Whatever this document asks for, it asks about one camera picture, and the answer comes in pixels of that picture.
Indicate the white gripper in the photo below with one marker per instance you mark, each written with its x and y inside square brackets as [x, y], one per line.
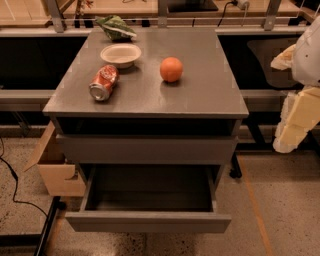
[307, 60]

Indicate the grey drawer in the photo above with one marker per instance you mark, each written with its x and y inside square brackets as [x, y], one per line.
[150, 199]
[203, 150]

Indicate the grey drawer cabinet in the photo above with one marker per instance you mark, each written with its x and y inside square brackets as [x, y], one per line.
[205, 101]

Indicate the grey chair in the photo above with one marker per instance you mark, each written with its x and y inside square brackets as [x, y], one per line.
[274, 56]

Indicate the orange fruit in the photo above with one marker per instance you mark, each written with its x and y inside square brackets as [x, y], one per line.
[171, 69]

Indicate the white paper bowl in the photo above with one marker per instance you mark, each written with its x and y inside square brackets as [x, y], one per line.
[122, 55]

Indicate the green chip bag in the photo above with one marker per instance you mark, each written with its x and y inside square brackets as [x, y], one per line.
[115, 28]

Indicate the red soda can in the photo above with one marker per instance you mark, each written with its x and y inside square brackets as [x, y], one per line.
[103, 83]

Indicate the cardboard box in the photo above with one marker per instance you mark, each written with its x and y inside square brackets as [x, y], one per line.
[60, 177]

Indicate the black metal floor frame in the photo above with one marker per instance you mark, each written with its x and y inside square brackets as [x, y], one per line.
[36, 241]

